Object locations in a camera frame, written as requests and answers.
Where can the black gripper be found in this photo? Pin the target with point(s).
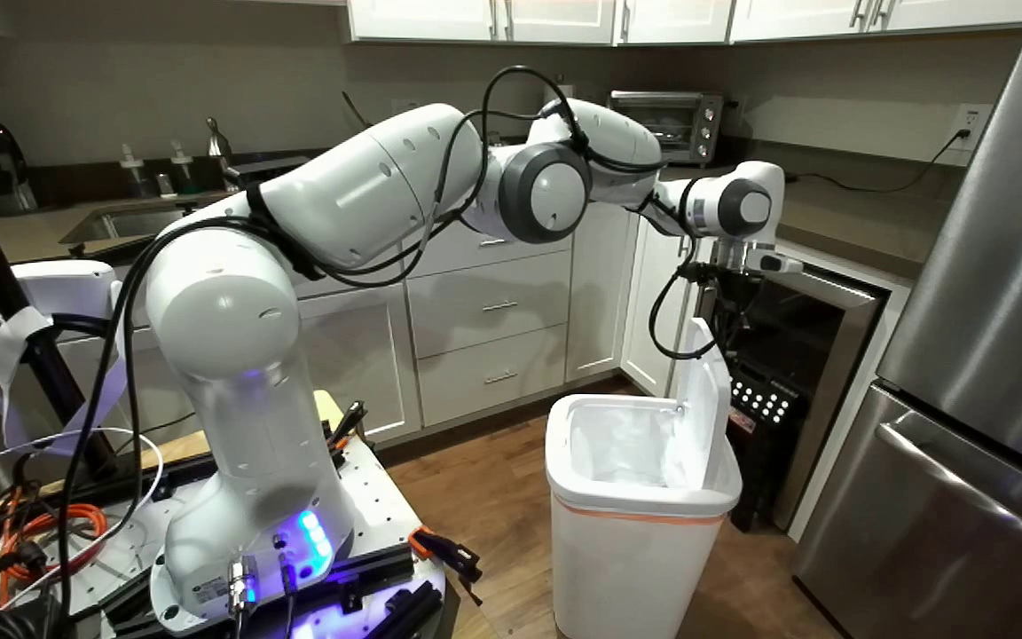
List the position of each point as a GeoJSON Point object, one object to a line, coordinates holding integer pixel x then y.
{"type": "Point", "coordinates": [727, 263]}

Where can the white plastic bag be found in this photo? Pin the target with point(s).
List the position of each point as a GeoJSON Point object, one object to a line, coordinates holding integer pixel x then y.
{"type": "Point", "coordinates": [707, 404]}

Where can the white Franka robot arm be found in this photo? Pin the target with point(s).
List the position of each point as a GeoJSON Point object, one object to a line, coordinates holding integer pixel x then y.
{"type": "Point", "coordinates": [382, 180]}

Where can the clear trash bag liner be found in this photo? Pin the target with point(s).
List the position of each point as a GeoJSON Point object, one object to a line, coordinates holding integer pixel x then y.
{"type": "Point", "coordinates": [637, 448]}

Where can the white plastic trash can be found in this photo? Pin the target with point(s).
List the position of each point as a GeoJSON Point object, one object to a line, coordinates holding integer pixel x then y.
{"type": "Point", "coordinates": [637, 568]}

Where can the black glass-door wine cooler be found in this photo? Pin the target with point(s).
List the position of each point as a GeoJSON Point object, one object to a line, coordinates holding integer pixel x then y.
{"type": "Point", "coordinates": [805, 367]}

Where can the silver toaster oven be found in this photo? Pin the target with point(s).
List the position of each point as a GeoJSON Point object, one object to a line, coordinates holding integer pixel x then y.
{"type": "Point", "coordinates": [669, 126]}

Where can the white lower cabinets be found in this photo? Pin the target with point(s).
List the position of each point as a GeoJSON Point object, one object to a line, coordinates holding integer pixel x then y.
{"type": "Point", "coordinates": [488, 322]}

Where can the stainless steel refrigerator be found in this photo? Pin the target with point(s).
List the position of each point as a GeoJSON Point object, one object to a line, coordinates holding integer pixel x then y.
{"type": "Point", "coordinates": [985, 356]}

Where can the white upper cabinet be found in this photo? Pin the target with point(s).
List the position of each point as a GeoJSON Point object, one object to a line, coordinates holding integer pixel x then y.
{"type": "Point", "coordinates": [888, 16]}

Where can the black orange clamp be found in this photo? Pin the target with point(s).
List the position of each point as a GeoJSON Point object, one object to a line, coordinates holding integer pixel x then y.
{"type": "Point", "coordinates": [443, 554]}

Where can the metal robot cart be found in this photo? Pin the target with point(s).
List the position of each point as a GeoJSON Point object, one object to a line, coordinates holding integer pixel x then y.
{"type": "Point", "coordinates": [382, 508]}

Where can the dark kitchen faucet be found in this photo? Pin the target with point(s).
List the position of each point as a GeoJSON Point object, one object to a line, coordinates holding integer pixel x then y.
{"type": "Point", "coordinates": [221, 148]}

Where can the soap dispenser bottle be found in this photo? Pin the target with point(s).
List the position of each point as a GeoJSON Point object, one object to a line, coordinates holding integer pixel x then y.
{"type": "Point", "coordinates": [132, 173]}
{"type": "Point", "coordinates": [181, 166]}

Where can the kitchen sink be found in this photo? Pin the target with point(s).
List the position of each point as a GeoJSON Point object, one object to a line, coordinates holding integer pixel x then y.
{"type": "Point", "coordinates": [123, 225]}

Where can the white plastic device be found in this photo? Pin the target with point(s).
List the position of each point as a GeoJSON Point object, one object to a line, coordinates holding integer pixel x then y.
{"type": "Point", "coordinates": [52, 288]}

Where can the black slanted stand pole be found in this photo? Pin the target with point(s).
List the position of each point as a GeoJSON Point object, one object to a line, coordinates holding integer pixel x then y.
{"type": "Point", "coordinates": [16, 307]}

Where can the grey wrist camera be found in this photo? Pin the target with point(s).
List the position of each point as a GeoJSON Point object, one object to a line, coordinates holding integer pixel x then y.
{"type": "Point", "coordinates": [777, 262]}

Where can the white wall outlet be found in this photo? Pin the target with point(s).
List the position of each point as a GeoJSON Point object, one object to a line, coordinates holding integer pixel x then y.
{"type": "Point", "coordinates": [970, 123]}

